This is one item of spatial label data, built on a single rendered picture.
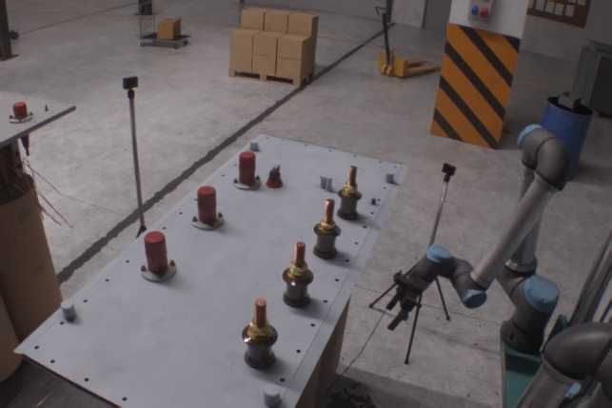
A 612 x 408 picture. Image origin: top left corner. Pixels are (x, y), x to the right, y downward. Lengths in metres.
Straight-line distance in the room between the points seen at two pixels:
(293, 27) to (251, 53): 0.78
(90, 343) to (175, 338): 0.25
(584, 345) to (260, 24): 7.66
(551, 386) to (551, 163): 0.81
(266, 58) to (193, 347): 6.80
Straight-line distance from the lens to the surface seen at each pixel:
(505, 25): 6.29
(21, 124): 2.55
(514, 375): 2.01
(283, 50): 7.80
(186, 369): 1.36
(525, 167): 1.84
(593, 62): 9.65
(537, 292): 1.98
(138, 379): 1.36
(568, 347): 1.10
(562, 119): 6.10
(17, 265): 2.89
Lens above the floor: 2.40
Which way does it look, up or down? 31 degrees down
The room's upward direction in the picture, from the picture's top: 5 degrees clockwise
